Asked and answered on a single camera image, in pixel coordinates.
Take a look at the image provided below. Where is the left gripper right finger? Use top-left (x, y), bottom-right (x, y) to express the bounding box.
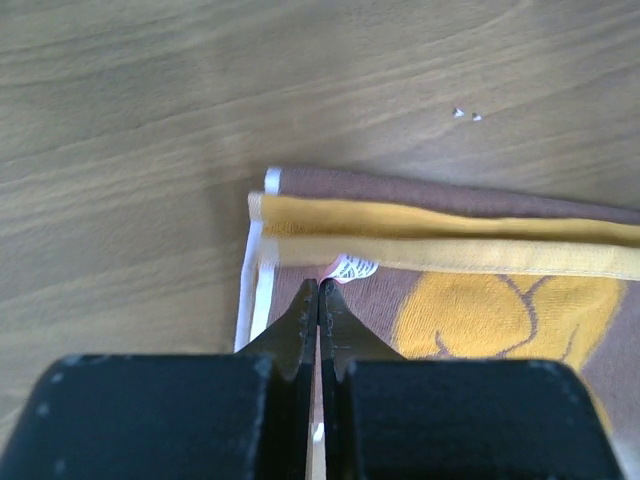
top-left (318, 280), bottom-right (623, 479)

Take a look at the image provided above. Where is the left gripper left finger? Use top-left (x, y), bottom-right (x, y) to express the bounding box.
top-left (1, 280), bottom-right (318, 479)

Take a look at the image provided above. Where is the yellow brown bear towel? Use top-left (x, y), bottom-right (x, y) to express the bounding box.
top-left (235, 167), bottom-right (639, 479)

